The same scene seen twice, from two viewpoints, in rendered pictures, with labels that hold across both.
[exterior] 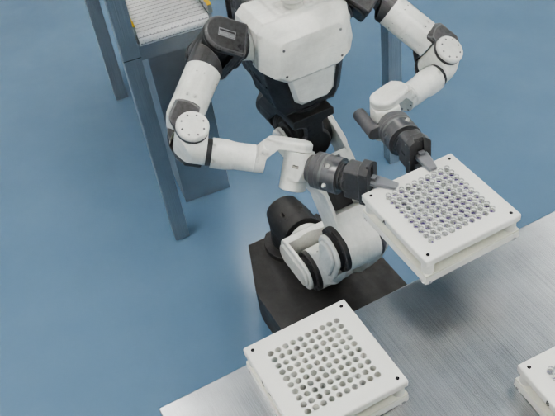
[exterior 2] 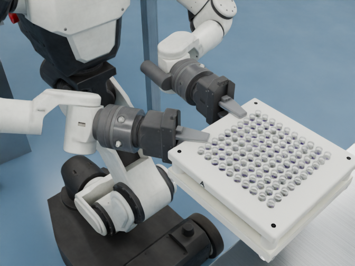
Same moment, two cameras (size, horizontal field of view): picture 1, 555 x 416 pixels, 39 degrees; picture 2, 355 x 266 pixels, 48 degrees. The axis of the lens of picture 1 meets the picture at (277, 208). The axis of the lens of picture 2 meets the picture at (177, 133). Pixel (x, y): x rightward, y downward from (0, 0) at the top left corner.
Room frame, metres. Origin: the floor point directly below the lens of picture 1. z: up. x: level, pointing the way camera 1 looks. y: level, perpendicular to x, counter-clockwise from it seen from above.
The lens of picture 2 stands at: (0.77, -0.03, 1.53)
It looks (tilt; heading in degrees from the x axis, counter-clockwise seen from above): 42 degrees down; 340
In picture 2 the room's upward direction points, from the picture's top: straight up
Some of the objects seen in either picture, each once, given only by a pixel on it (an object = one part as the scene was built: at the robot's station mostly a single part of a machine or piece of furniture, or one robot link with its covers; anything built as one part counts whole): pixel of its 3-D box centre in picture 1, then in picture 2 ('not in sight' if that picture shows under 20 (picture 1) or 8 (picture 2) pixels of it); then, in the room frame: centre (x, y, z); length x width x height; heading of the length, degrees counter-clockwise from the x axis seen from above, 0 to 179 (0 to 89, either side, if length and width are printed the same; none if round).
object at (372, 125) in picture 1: (382, 124); (173, 74); (1.53, -0.29, 1.01); 0.11 x 0.11 x 0.11; 14
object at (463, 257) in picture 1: (438, 222); (258, 176); (1.19, -0.35, 0.97); 0.24 x 0.24 x 0.02; 22
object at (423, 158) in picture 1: (426, 160); (233, 106); (1.33, -0.35, 1.04); 0.06 x 0.03 x 0.02; 14
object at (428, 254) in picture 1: (438, 206); (262, 158); (1.19, -0.35, 1.02); 0.25 x 0.24 x 0.02; 112
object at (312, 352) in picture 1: (323, 366); not in sight; (0.91, -0.04, 0.91); 0.25 x 0.24 x 0.02; 111
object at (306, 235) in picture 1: (319, 254); (109, 203); (1.79, -0.11, 0.28); 0.21 x 0.20 x 0.13; 22
